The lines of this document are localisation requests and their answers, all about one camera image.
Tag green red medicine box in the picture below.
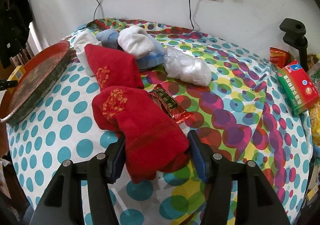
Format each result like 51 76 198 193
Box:
277 60 319 116

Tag yellow card box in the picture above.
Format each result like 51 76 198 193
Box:
7 65 25 88

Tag red sock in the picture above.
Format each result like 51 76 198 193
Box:
85 44 144 90
92 86 190 183

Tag black clamp stand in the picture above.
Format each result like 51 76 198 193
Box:
279 18 308 72

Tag red gold snack packet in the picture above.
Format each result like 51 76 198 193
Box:
149 84 193 125

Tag black hanging clothes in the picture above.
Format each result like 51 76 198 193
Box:
1 0 33 69

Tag light blue sock right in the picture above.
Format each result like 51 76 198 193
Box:
136 35 166 71

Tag polka dot tablecloth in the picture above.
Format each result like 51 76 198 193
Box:
4 18 313 224

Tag red snack bag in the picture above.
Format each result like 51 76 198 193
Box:
270 47 290 68

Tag clear plastic bag bundle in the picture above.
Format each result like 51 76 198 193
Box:
164 46 212 87

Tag round red tray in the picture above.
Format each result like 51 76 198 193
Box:
1 40 74 126

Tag white sock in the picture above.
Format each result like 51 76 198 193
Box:
118 26 155 59
73 29 102 77

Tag light blue sock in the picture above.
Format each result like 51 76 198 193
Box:
95 29 119 49
136 35 166 71

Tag yellow snack plastic bag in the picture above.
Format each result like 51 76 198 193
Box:
307 54 319 146

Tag light blue sock left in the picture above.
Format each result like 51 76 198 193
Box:
95 29 119 49

